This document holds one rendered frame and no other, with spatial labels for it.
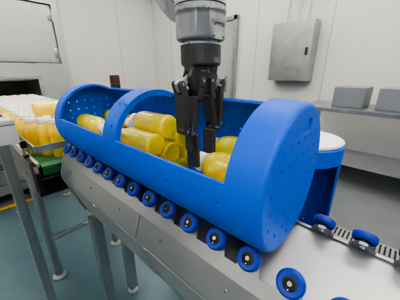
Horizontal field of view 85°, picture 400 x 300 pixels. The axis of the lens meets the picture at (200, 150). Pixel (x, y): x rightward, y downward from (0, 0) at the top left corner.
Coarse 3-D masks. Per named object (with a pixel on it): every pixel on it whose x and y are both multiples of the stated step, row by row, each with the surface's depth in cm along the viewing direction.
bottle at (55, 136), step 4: (52, 124) 98; (48, 128) 99; (52, 128) 98; (56, 128) 99; (48, 132) 99; (52, 132) 98; (56, 132) 99; (52, 136) 99; (56, 136) 99; (60, 136) 100; (52, 140) 100; (56, 140) 100; (60, 140) 101; (60, 148) 101; (56, 152) 102; (60, 152) 102; (56, 156) 102; (60, 156) 102
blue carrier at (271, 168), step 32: (64, 96) 82; (96, 96) 94; (128, 96) 59; (160, 96) 72; (64, 128) 79; (224, 128) 65; (256, 128) 33; (288, 128) 31; (128, 160) 53; (160, 160) 44; (256, 160) 31; (288, 160) 34; (160, 192) 50; (192, 192) 39; (224, 192) 34; (256, 192) 30; (288, 192) 39; (224, 224) 38; (256, 224) 32; (288, 224) 44
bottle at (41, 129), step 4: (40, 124) 100; (44, 124) 100; (48, 124) 102; (36, 128) 100; (40, 128) 100; (44, 128) 100; (36, 132) 100; (40, 132) 100; (44, 132) 100; (40, 136) 100; (44, 136) 101; (48, 136) 102; (40, 140) 101; (44, 140) 101; (48, 140) 102; (40, 144) 102; (44, 144) 102; (44, 152) 103; (48, 152) 103; (52, 152) 105; (48, 156) 104
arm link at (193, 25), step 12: (180, 12) 36; (192, 12) 35; (204, 12) 35; (216, 12) 35; (180, 24) 37; (192, 24) 36; (204, 24) 35; (216, 24) 36; (180, 36) 37; (192, 36) 36; (204, 36) 36; (216, 36) 37
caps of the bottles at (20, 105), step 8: (0, 96) 187; (8, 96) 187; (16, 96) 190; (24, 96) 189; (32, 96) 193; (40, 96) 193; (0, 104) 145; (8, 104) 143; (16, 104) 143; (24, 104) 149; (16, 112) 115; (24, 112) 114; (32, 112) 116
